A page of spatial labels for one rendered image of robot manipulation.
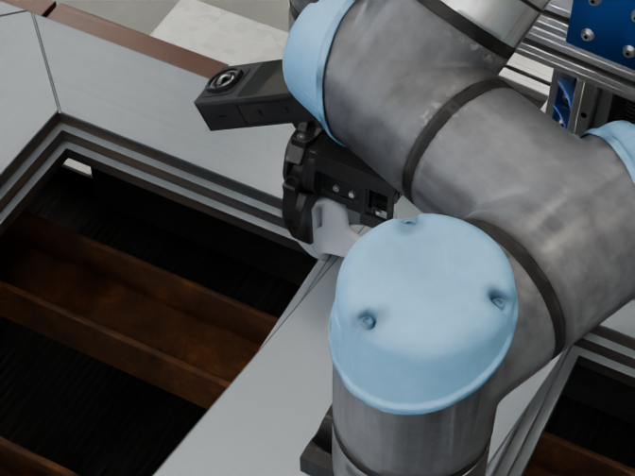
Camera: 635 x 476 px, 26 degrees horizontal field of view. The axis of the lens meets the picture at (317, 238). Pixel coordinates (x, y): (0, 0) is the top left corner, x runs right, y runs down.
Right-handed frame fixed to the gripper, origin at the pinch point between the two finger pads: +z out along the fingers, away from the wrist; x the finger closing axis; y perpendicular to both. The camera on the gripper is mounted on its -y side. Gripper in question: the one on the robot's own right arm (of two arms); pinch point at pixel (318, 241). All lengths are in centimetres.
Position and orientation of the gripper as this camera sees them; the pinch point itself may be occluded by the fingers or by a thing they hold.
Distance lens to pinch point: 102.4
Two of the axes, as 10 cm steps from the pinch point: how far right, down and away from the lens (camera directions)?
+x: 4.6, -6.9, 5.6
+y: 8.9, 3.6, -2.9
